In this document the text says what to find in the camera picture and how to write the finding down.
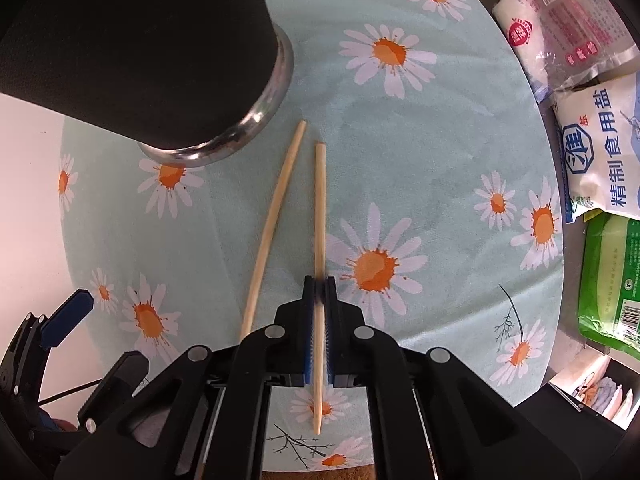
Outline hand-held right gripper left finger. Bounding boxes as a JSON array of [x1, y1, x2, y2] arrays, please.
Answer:
[[52, 275, 321, 480]]

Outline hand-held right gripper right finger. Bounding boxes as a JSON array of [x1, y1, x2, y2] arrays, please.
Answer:
[[325, 276, 586, 480]]

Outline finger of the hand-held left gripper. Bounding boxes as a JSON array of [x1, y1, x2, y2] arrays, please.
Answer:
[[10, 288, 95, 361], [76, 351, 150, 432]]

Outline wooden chopstick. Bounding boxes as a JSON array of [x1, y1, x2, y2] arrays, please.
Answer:
[[239, 120, 308, 343], [311, 142, 328, 436]]

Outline black cylindrical utensil holder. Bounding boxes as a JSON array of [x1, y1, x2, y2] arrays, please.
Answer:
[[0, 0, 296, 167]]

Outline daisy print tablecloth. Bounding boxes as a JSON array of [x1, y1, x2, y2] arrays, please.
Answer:
[[59, 0, 568, 472]]

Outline white box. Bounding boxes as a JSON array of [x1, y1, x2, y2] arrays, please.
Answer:
[[549, 347, 640, 431]]

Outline large green packet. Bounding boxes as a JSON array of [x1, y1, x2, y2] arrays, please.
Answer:
[[577, 211, 640, 357]]

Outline blue and white salt bag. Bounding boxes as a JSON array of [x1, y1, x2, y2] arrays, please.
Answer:
[[552, 72, 640, 224]]

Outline pink and white bag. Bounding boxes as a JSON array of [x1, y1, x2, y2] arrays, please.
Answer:
[[492, 0, 640, 105]]

